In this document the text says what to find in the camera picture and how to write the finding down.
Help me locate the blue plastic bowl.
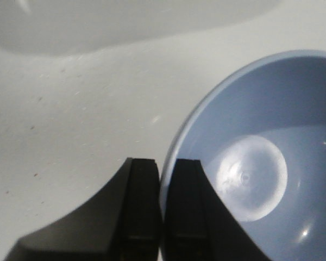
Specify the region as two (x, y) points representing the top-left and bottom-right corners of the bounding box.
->
(160, 50), (326, 260)

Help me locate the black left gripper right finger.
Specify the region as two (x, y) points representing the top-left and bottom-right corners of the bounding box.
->
(162, 159), (269, 260)

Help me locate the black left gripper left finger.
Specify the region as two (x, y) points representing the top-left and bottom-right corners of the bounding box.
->
(6, 158), (161, 260)

